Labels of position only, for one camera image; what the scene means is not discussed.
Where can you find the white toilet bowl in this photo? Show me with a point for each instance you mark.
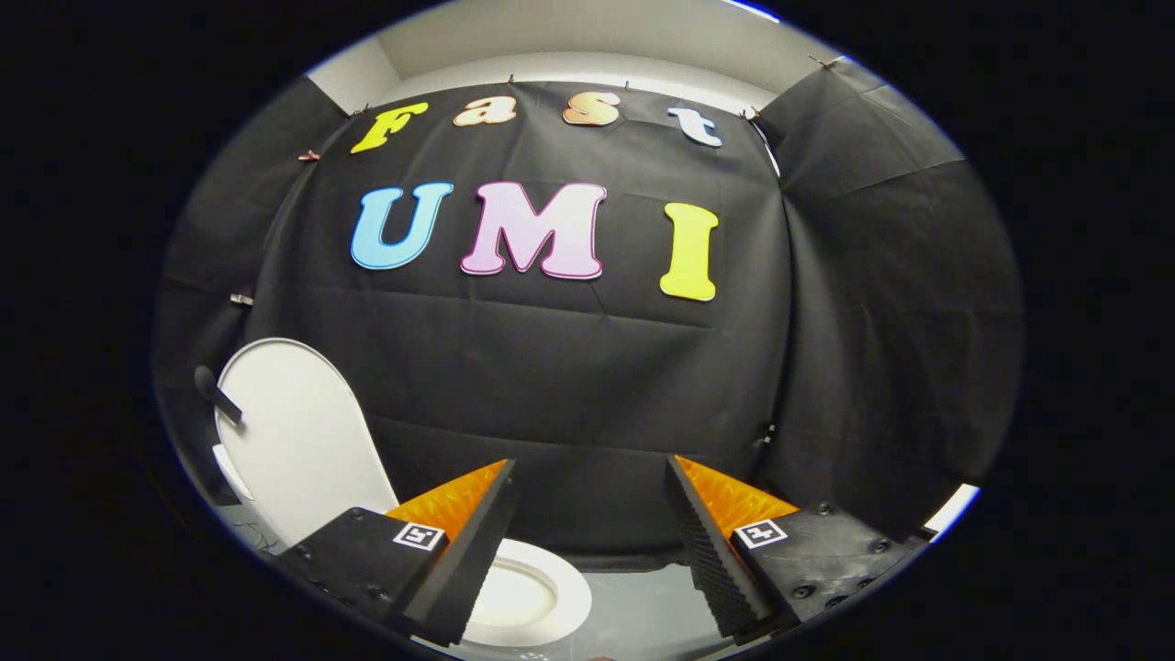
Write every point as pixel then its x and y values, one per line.
pixel 542 597

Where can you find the black backdrop cloth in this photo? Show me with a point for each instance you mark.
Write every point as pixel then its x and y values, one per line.
pixel 569 367

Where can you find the white toilet lid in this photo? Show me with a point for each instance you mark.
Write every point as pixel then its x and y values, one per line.
pixel 298 431

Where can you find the small silver clip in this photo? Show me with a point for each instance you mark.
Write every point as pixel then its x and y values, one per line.
pixel 241 299

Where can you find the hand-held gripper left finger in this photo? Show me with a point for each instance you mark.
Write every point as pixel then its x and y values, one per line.
pixel 473 537

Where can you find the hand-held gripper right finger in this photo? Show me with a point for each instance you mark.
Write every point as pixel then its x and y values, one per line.
pixel 702 542

